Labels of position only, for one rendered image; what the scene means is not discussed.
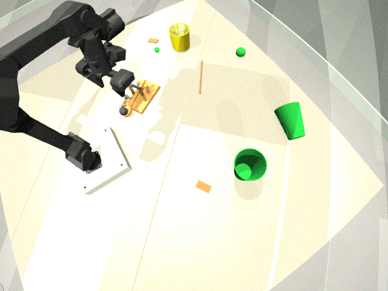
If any orange rectangular block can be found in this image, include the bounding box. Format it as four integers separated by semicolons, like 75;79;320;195
147;38;158;44
196;180;212;193

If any yellow tapered cup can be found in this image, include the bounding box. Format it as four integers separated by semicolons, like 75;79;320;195
169;23;190;53

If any dark grey ball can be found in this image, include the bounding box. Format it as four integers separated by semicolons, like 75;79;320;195
119;107;128;116

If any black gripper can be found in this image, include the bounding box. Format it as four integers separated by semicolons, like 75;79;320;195
75;49;135;97

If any green cup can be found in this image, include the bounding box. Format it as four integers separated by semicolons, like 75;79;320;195
274;102;305;141
234;148;267;181

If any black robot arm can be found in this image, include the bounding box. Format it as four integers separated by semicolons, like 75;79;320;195
0;0;126;175

